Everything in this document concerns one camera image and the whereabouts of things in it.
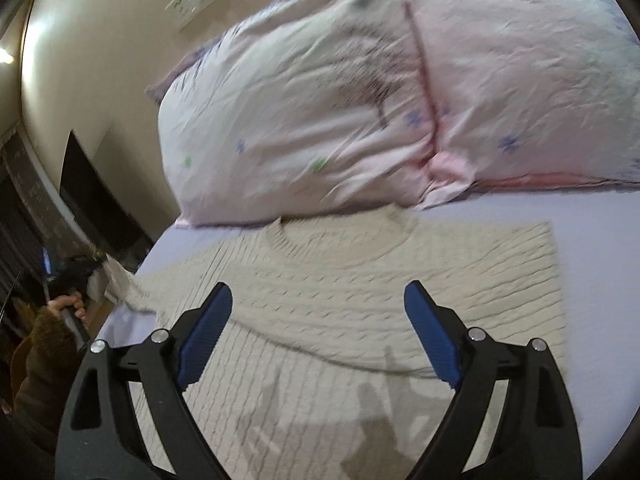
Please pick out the cream cable-knit sweater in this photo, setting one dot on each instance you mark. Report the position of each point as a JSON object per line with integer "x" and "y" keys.
{"x": 318, "y": 373}

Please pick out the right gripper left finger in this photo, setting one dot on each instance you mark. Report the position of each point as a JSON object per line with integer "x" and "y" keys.
{"x": 100, "y": 437}

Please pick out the lavender bed sheet mattress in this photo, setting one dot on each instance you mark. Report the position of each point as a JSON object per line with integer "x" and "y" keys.
{"x": 597, "y": 245}

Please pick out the brown fuzzy sleeve forearm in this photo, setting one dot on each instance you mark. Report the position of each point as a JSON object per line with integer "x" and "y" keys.
{"x": 51, "y": 367}

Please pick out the pink floral pillow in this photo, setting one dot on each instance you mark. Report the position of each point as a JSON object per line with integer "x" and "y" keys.
{"x": 528, "y": 94}
{"x": 307, "y": 106}

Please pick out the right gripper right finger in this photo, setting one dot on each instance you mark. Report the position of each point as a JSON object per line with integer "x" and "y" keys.
{"x": 537, "y": 435}

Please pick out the person's left hand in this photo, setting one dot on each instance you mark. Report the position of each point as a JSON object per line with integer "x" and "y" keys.
{"x": 73, "y": 301}

